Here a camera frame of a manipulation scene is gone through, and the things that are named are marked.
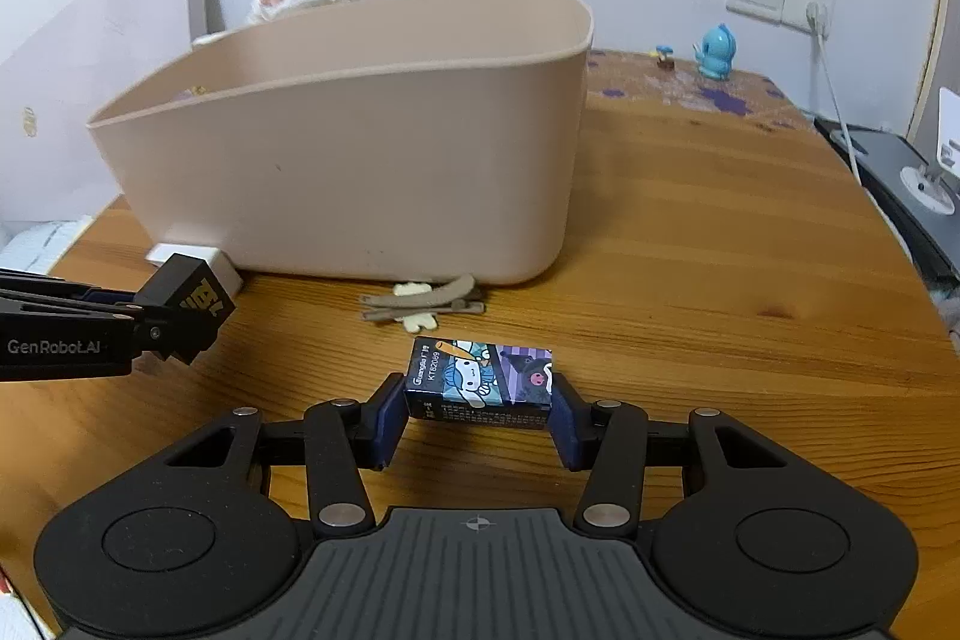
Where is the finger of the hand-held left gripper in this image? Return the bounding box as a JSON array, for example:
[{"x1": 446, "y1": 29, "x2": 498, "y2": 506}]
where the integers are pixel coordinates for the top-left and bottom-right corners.
[
  {"x1": 0, "y1": 269, "x2": 137, "y2": 306},
  {"x1": 0, "y1": 254, "x2": 237, "y2": 365}
]

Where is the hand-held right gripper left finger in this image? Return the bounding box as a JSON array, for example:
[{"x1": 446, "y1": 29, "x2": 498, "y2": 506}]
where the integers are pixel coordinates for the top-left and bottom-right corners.
[{"x1": 161, "y1": 374, "x2": 410, "y2": 536}]

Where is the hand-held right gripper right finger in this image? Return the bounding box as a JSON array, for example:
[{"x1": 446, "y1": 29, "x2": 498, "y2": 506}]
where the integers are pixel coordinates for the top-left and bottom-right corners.
[{"x1": 550, "y1": 377, "x2": 800, "y2": 536}]

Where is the cartoon printed small box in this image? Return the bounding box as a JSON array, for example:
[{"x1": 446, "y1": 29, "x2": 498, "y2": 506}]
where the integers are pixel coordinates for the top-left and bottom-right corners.
[{"x1": 405, "y1": 336, "x2": 556, "y2": 431}]

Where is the beige plastic storage bin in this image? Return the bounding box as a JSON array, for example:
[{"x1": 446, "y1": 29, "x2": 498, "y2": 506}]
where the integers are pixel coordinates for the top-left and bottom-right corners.
[{"x1": 85, "y1": 0, "x2": 595, "y2": 287}]

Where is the white paper stack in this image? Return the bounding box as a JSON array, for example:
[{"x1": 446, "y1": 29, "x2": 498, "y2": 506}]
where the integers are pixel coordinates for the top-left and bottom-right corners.
[{"x1": 0, "y1": 220, "x2": 95, "y2": 277}]

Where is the small white box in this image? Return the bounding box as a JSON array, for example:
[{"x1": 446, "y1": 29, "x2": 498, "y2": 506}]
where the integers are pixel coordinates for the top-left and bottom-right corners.
[{"x1": 145, "y1": 244, "x2": 245, "y2": 296}]

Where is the brown hair clip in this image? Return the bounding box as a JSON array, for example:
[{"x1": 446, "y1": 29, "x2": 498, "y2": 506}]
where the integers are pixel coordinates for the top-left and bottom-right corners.
[
  {"x1": 360, "y1": 272, "x2": 482, "y2": 311},
  {"x1": 362, "y1": 301, "x2": 487, "y2": 323}
]

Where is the cream bone-shaped hair clip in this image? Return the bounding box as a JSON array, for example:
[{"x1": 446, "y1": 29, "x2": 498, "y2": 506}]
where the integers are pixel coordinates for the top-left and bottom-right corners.
[{"x1": 392, "y1": 280, "x2": 441, "y2": 333}]

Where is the white red packet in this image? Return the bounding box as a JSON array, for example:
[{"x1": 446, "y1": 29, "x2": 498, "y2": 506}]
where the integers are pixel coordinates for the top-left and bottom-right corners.
[{"x1": 0, "y1": 561, "x2": 59, "y2": 640}]

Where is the purple flowered table cloth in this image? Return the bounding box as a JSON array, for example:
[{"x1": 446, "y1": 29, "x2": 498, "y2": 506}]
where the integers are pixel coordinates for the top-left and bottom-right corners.
[{"x1": 585, "y1": 47, "x2": 815, "y2": 135}]

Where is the blue figurine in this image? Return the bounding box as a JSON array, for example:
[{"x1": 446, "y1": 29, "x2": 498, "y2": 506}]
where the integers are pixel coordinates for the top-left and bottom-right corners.
[{"x1": 694, "y1": 23, "x2": 734, "y2": 82}]

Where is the black flat device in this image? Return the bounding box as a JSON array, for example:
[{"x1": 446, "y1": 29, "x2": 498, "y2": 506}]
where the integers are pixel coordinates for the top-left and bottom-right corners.
[{"x1": 814, "y1": 115, "x2": 960, "y2": 281}]

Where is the white plastic stand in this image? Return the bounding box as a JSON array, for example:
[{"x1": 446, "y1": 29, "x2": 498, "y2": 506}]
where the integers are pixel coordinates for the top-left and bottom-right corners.
[{"x1": 900, "y1": 85, "x2": 960, "y2": 214}]

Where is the white power cable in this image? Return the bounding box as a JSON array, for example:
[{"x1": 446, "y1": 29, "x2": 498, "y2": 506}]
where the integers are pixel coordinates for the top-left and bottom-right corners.
[{"x1": 805, "y1": 1, "x2": 863, "y2": 185}]

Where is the wooden wall trim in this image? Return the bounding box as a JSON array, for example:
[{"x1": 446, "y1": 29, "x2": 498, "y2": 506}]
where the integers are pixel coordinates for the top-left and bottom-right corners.
[{"x1": 904, "y1": 0, "x2": 951, "y2": 140}]

